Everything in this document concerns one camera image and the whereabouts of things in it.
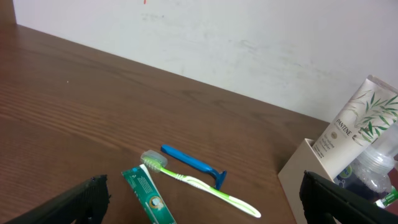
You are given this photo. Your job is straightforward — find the white box pink interior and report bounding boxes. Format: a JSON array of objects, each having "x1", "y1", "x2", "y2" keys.
[{"x1": 278, "y1": 139, "x2": 333, "y2": 223}]

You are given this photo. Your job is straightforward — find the green Colgate toothpaste tube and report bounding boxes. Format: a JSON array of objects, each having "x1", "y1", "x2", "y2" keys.
[{"x1": 121, "y1": 164, "x2": 177, "y2": 224}]

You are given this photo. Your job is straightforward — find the blue disposable razor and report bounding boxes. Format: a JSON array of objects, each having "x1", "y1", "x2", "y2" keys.
[{"x1": 160, "y1": 144, "x2": 227, "y2": 190}]

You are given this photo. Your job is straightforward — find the white Pantene tube gold cap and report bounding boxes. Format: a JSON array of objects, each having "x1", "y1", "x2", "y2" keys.
[{"x1": 312, "y1": 75, "x2": 397, "y2": 179}]

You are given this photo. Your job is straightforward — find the green white soap box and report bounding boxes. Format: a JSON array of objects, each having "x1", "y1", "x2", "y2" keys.
[{"x1": 374, "y1": 187, "x2": 398, "y2": 208}]

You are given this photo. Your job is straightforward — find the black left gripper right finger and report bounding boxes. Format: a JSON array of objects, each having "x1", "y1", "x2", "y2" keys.
[{"x1": 299, "y1": 171, "x2": 397, "y2": 224}]

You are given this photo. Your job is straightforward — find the clear pump bottle blue liquid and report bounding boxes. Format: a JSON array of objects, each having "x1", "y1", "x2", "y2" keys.
[{"x1": 334, "y1": 123, "x2": 397, "y2": 202}]

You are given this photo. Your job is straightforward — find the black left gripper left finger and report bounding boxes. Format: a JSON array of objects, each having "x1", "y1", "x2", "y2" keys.
[{"x1": 7, "y1": 175, "x2": 111, "y2": 224}]

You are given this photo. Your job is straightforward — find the green white toothbrush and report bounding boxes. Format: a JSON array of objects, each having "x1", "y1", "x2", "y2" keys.
[{"x1": 141, "y1": 150, "x2": 261, "y2": 218}]

